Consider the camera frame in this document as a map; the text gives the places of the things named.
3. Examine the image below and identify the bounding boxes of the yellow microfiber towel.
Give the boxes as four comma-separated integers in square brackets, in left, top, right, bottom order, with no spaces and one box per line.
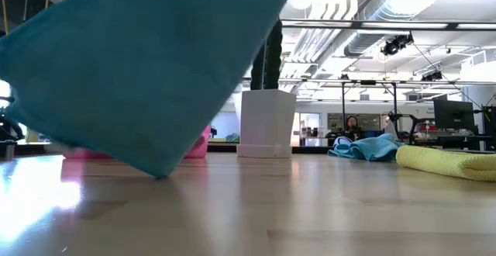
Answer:
[394,144,496,183]

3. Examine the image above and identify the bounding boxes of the small light blue towel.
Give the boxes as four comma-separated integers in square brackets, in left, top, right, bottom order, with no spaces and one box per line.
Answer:
[328,132,405,162]

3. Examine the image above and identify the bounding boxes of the black computer monitor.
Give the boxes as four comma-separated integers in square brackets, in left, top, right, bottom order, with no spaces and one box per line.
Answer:
[432,98,476,133]

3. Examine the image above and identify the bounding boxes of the large teal microfiber towel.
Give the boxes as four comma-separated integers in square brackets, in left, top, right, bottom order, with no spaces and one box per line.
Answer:
[0,0,294,179]

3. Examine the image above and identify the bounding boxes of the black ceiling spotlight cluster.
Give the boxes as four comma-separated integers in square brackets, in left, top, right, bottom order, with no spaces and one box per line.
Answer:
[421,70,444,82]
[381,33,415,57]

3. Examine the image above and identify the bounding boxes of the dark green cactus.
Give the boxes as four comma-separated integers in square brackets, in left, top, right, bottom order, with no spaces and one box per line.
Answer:
[249,18,284,92]

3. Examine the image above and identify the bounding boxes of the pink plastic bin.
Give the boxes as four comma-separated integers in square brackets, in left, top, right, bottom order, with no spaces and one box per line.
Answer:
[61,125,212,161]

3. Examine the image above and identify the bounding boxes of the long ceiling light bar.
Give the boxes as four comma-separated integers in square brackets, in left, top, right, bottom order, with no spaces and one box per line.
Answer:
[281,18,496,32]

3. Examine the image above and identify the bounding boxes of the silver ventilation duct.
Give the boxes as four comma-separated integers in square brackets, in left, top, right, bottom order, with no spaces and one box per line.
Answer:
[294,0,431,65]

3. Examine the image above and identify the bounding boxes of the black background stand frame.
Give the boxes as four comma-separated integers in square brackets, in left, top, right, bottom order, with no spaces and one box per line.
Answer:
[278,78,496,133]

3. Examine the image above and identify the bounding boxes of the white hexagonal plant pot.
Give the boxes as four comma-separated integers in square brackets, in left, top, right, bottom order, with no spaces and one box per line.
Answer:
[236,88,298,160]

